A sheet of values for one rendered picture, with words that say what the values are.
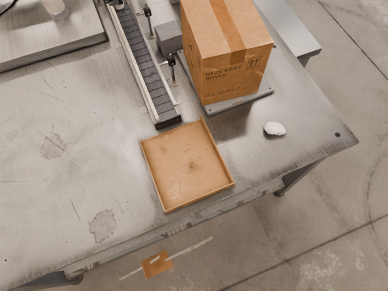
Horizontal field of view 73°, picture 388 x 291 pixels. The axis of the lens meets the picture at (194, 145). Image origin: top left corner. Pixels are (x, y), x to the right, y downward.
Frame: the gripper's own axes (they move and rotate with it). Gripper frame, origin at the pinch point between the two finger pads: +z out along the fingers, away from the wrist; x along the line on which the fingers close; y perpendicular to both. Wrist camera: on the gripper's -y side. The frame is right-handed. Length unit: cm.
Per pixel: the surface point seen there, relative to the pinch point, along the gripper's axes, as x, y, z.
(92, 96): 38.4, 25.8, -10.0
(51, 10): -5.8, 30.2, 3.6
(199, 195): 87, 0, -39
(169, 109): 55, -2, -25
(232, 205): 117, -21, 16
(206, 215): 116, -5, 16
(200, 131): 67, -10, -27
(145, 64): 33.3, 0.2, -12.9
